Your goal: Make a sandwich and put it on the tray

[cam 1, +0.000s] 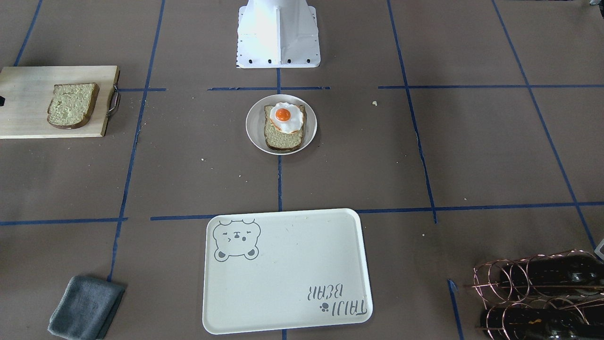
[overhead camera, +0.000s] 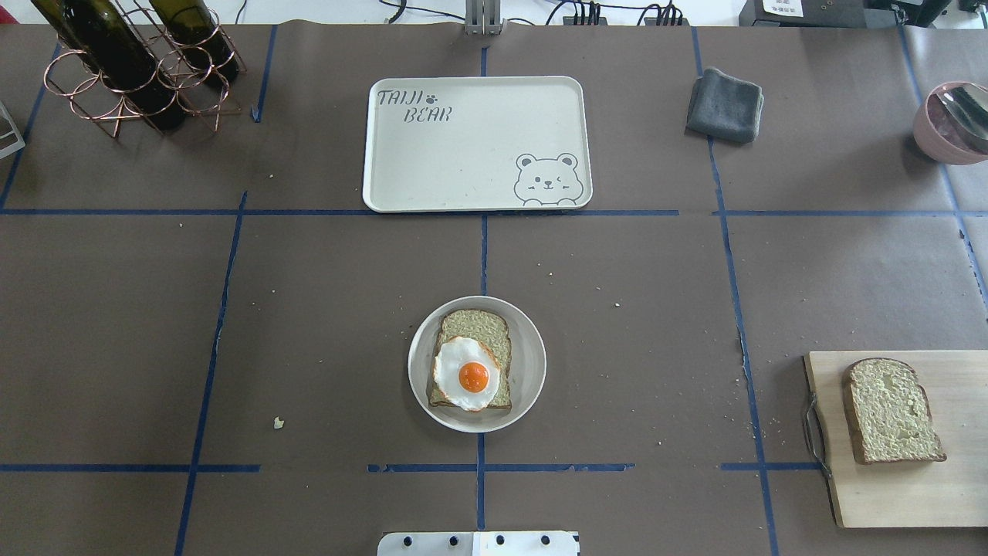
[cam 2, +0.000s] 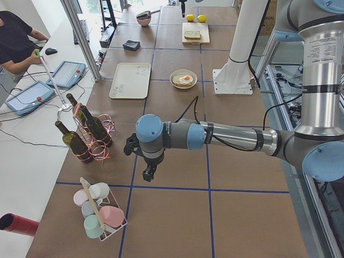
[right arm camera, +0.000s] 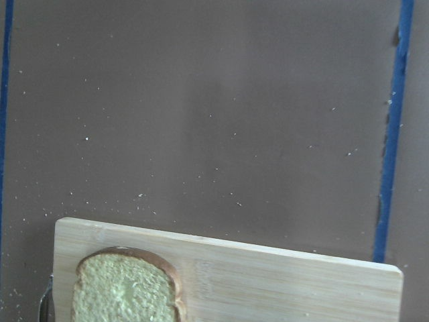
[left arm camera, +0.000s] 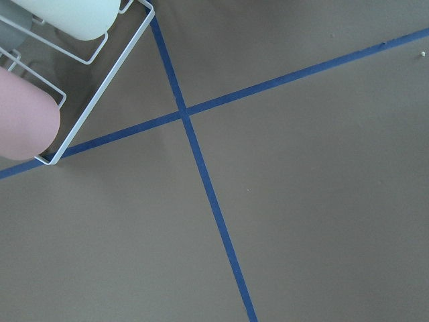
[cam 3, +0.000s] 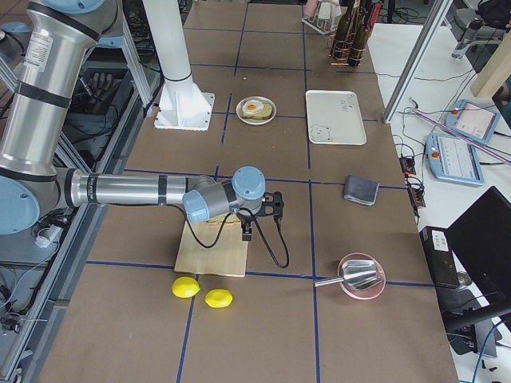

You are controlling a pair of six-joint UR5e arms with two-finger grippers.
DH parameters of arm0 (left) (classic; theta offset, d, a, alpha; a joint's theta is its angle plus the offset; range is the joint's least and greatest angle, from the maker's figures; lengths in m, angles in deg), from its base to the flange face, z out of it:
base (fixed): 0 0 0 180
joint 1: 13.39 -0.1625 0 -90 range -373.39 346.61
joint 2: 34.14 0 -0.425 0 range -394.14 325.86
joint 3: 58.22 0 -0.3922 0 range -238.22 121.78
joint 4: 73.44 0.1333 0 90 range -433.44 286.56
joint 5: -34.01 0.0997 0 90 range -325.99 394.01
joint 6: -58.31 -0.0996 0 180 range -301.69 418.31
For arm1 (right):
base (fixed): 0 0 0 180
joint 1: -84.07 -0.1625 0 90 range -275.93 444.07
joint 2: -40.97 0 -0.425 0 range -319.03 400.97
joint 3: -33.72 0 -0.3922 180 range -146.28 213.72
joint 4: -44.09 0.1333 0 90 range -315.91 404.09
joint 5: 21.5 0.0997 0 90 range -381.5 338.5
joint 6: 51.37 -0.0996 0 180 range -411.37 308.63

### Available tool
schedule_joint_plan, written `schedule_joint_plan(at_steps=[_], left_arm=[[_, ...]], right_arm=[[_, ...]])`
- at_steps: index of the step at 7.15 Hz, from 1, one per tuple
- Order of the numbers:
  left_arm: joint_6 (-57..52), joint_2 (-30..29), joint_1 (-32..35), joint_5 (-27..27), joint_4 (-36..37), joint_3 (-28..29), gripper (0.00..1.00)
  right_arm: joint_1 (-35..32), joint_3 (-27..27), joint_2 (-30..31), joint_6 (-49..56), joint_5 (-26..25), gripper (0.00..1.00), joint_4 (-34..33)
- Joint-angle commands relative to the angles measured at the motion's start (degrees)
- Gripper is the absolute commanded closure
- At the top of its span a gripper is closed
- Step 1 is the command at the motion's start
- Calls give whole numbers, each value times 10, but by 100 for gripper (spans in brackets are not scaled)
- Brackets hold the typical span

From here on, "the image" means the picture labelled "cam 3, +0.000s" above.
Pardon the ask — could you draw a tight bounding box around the wooden cutting board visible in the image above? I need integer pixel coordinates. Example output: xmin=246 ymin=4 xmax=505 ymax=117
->
xmin=174 ymin=217 xmax=248 ymax=277

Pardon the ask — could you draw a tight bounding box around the yellow lemon near board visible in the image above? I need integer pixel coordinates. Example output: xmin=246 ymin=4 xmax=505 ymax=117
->
xmin=171 ymin=276 xmax=200 ymax=298

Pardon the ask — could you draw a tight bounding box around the white serving tray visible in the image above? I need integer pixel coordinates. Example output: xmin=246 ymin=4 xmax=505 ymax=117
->
xmin=305 ymin=90 xmax=366 ymax=146

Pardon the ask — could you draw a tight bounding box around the pink bowl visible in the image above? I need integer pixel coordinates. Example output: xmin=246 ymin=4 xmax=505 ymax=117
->
xmin=337 ymin=253 xmax=386 ymax=300

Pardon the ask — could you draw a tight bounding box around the yellow lemon far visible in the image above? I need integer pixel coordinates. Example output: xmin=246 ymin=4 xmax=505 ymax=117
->
xmin=204 ymin=289 xmax=233 ymax=308

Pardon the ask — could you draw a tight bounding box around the white plate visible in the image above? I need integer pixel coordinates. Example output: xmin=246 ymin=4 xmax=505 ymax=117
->
xmin=236 ymin=96 xmax=276 ymax=125

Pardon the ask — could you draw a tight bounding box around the teach pendant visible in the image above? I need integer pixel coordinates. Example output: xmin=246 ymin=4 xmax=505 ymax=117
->
xmin=445 ymin=99 xmax=501 ymax=144
xmin=426 ymin=133 xmax=485 ymax=187

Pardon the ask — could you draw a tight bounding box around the white pillar mount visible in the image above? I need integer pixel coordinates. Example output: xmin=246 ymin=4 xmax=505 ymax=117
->
xmin=143 ymin=0 xmax=215 ymax=132

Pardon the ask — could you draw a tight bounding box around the water bottle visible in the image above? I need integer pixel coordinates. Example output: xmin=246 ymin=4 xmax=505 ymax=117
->
xmin=451 ymin=18 xmax=484 ymax=59

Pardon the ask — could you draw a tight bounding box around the dark wine bottle front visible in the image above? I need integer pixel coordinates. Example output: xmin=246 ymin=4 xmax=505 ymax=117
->
xmin=347 ymin=1 xmax=380 ymax=67

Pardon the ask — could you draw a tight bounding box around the grey folded cloth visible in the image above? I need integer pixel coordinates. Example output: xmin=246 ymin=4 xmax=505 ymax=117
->
xmin=343 ymin=175 xmax=380 ymax=206

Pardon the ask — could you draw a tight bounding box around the teach pendant far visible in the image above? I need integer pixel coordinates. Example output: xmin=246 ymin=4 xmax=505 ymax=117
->
xmin=445 ymin=99 xmax=501 ymax=144

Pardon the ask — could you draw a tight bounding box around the metal scoop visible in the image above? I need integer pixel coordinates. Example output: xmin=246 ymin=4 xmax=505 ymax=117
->
xmin=314 ymin=259 xmax=382 ymax=291

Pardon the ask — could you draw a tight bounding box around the dark wine bottle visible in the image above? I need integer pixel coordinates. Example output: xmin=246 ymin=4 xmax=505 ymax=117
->
xmin=331 ymin=0 xmax=359 ymax=61
xmin=347 ymin=1 xmax=380 ymax=67

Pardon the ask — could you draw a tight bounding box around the clear rod with stand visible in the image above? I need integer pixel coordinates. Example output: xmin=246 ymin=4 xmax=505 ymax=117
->
xmin=411 ymin=109 xmax=510 ymax=165

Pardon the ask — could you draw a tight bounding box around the teach pendant near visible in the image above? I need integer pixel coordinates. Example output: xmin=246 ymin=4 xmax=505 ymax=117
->
xmin=426 ymin=133 xmax=485 ymax=187

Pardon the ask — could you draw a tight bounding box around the bread slice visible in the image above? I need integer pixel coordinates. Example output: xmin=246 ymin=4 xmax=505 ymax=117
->
xmin=206 ymin=213 xmax=240 ymax=225
xmin=241 ymin=101 xmax=273 ymax=120

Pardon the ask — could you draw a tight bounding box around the fried egg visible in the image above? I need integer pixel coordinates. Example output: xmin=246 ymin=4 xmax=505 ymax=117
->
xmin=242 ymin=99 xmax=264 ymax=115

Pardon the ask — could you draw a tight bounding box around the dark wine bottle middle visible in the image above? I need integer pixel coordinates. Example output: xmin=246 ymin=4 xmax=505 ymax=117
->
xmin=331 ymin=0 xmax=359 ymax=61

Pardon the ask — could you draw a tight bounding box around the aluminium frame post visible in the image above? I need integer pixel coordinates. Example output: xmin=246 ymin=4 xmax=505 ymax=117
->
xmin=382 ymin=0 xmax=454 ymax=124

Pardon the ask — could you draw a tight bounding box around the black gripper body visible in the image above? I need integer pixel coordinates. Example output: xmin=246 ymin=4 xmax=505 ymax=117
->
xmin=238 ymin=191 xmax=284 ymax=223

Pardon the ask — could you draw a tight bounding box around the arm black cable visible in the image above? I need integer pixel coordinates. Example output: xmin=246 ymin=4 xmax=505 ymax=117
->
xmin=183 ymin=207 xmax=290 ymax=269

